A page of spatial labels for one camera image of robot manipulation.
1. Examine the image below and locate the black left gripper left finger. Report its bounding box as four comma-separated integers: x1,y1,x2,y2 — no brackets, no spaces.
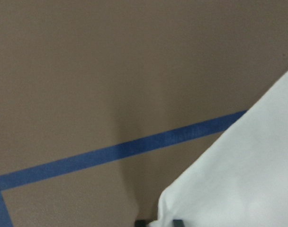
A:
135,219,148,227

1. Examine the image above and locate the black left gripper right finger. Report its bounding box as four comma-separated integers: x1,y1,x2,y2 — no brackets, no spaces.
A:
172,219,183,227

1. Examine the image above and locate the white long-sleeve printed shirt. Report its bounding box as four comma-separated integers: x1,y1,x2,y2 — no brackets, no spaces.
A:
151,71,288,227

